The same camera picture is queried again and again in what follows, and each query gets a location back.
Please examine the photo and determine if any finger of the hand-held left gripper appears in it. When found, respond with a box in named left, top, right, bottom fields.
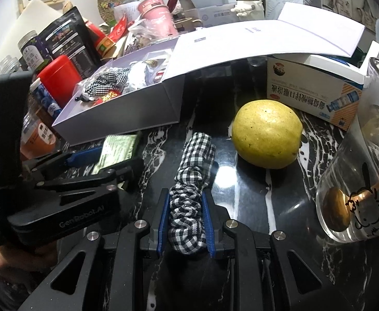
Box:
left=22, top=148, right=103, bottom=178
left=37, top=157, right=144, bottom=191

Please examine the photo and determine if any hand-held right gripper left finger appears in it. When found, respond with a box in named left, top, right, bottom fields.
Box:
left=17, top=188, right=171, bottom=311

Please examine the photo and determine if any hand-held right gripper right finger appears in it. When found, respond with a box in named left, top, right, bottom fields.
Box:
left=202, top=191, right=352, bottom=311

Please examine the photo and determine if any green sachet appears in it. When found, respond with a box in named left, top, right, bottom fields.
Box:
left=92, top=133, right=141, bottom=175

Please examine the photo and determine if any gingham scrunchie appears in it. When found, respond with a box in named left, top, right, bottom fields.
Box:
left=168, top=132, right=216, bottom=255

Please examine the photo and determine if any white gift box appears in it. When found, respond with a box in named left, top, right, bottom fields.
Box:
left=51, top=19, right=367, bottom=146

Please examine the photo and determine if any person's left hand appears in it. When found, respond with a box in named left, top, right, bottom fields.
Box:
left=0, top=241, right=59, bottom=275

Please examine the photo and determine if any brown orange container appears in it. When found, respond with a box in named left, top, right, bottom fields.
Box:
left=20, top=104, right=62, bottom=161

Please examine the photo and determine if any small blue label bottle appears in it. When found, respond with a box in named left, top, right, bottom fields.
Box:
left=30, top=82, right=62, bottom=120

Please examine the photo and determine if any red gold print packet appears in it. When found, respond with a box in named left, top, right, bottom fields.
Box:
left=94, top=89, right=123, bottom=104

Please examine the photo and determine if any red canister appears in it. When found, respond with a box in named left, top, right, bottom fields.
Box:
left=35, top=55, right=83, bottom=109

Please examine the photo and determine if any black white checkered scrunchie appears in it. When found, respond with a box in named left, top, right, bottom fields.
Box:
left=74, top=66, right=132, bottom=102

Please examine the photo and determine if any clear plastic packet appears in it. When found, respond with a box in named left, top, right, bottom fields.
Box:
left=128, top=61, right=159, bottom=91

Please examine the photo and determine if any small white red packet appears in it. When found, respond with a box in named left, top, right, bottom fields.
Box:
left=146, top=56, right=170, bottom=83

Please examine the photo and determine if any yellow green round fruit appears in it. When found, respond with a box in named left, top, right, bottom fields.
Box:
left=231, top=99, right=303, bottom=169

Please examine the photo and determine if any gold pouch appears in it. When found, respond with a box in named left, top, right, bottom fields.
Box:
left=95, top=36, right=125, bottom=60

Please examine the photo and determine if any black stand-up pouch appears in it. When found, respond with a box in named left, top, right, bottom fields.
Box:
left=38, top=6, right=101, bottom=72

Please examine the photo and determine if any purple label jar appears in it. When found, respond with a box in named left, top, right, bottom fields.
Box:
left=17, top=30, right=49, bottom=72

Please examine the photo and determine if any clear lid jar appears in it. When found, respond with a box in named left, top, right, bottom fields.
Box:
left=0, top=56, right=23, bottom=75

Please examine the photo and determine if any gold spoon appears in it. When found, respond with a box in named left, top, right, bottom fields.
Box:
left=321, top=172, right=379, bottom=232

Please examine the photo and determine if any red snack packet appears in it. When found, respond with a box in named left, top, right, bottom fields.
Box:
left=105, top=16, right=128, bottom=44

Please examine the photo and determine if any clear plastic bag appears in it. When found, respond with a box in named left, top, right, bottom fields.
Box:
left=125, top=19, right=164, bottom=52

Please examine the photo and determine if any white paper sheet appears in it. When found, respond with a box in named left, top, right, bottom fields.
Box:
left=0, top=0, right=65, bottom=59

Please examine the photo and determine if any white paper leaflet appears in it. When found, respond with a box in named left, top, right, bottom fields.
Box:
left=113, top=2, right=141, bottom=20

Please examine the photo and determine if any pink cup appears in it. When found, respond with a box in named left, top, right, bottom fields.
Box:
left=137, top=0, right=178, bottom=38

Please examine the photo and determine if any blue white medicine box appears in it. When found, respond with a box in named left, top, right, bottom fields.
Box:
left=266, top=53, right=379, bottom=132

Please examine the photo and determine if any glass cup with dog print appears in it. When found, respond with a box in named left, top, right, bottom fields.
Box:
left=316, top=58, right=379, bottom=243

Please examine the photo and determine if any white cardboard box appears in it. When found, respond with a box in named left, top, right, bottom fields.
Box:
left=180, top=0, right=238, bottom=26

